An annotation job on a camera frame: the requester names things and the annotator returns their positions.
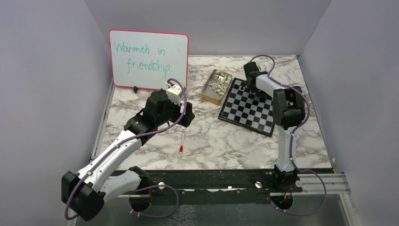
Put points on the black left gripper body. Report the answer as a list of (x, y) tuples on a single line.
[(173, 112)]

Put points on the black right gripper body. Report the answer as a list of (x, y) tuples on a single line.
[(258, 92)]

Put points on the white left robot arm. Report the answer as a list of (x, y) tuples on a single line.
[(86, 191)]

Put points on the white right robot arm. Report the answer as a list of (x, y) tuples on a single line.
[(288, 112)]

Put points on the pile of white chess pieces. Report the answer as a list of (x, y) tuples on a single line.
[(218, 83)]

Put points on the black and silver chessboard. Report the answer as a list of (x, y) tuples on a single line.
[(242, 108)]

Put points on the white and red marker pen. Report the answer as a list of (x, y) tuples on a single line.
[(182, 143)]

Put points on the gold tin tray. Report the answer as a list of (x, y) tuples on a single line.
[(208, 94)]

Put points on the pink framed whiteboard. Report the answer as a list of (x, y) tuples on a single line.
[(146, 60)]

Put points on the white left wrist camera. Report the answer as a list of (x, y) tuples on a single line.
[(175, 94)]

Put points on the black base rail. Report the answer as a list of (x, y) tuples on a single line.
[(215, 186)]

